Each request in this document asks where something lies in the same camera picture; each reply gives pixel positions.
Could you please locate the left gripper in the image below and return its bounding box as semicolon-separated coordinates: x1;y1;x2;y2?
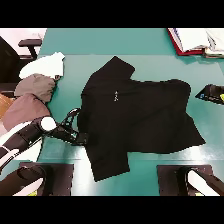
73;131;91;147

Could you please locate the black T-shirt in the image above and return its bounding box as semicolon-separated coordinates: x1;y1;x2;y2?
76;55;207;183

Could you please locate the mauve garment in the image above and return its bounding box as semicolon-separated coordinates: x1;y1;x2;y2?
2;93;52;132

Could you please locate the grey-brown garment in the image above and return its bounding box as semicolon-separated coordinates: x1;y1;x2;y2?
13;73;58;103

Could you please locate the tan garment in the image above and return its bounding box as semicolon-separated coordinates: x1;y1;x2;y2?
0;93;16;120

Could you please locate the red garment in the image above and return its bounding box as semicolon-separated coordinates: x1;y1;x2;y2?
167;27;205;57

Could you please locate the white folded garment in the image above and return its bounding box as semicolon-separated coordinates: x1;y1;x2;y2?
172;27;212;53

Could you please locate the cream folded garment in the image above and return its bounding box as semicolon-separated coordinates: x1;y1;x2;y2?
202;27;224;60

